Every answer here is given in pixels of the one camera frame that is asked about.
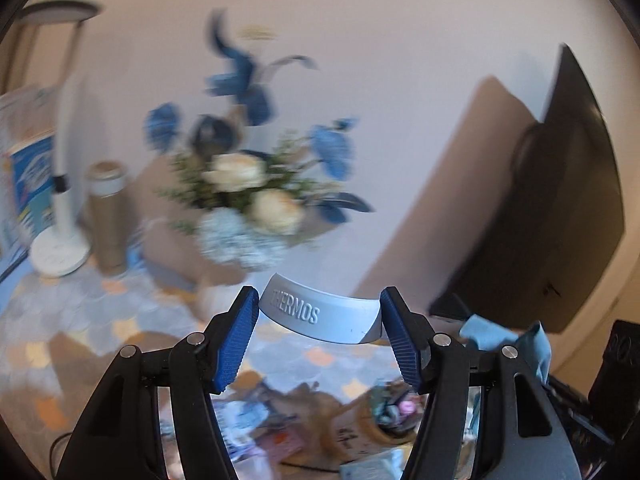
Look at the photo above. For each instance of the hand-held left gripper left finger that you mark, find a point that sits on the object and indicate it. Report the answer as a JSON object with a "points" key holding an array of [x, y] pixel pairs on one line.
{"points": [[232, 345]]}

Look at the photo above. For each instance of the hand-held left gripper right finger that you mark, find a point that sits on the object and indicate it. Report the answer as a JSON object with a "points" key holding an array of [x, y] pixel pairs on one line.
{"points": [[402, 345]]}

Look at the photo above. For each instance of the light blue cloth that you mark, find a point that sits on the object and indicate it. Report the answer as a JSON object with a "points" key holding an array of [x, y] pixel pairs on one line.
{"points": [[537, 355]]}

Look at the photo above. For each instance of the black television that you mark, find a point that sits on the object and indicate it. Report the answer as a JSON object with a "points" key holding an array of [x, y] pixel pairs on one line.
{"points": [[565, 210]]}

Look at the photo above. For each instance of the gold thermos bottle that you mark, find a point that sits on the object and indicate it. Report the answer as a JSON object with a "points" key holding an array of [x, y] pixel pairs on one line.
{"points": [[107, 225]]}

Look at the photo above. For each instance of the blue and white flower bouquet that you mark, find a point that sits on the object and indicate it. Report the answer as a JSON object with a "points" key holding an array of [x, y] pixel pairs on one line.
{"points": [[235, 170]]}

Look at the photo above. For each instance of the white desk lamp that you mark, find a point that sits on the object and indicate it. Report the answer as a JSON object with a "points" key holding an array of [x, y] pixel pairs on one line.
{"points": [[62, 210]]}

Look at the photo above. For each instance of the blue and white printed box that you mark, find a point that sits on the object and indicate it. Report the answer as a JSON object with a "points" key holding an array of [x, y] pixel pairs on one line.
{"points": [[30, 185]]}

